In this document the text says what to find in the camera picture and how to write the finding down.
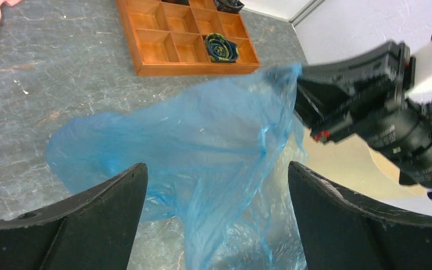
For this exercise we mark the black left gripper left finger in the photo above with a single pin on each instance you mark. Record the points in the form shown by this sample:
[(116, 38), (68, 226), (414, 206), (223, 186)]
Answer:
[(94, 229)]

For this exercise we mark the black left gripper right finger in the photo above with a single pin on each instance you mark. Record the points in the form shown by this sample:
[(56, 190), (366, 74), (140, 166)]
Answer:
[(343, 229)]

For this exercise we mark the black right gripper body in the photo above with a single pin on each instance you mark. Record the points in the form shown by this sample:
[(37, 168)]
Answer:
[(333, 99)]

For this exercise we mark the beige plastic trash bin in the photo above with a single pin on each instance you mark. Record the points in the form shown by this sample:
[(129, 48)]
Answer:
[(351, 163)]

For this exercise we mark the blue plastic trash bag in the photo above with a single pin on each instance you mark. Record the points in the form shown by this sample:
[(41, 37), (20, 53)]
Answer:
[(217, 157)]

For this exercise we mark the black yellow rolled sock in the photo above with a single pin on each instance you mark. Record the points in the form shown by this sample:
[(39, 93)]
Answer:
[(220, 49)]

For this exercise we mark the black rolled sock right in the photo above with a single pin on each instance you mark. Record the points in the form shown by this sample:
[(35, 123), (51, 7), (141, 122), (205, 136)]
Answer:
[(229, 6)]

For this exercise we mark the black rolled sock left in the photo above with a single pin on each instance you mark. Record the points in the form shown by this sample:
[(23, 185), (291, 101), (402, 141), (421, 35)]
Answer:
[(178, 2)]

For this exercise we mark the wooden compartment tray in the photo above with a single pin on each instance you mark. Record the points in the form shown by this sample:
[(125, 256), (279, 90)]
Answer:
[(166, 39)]

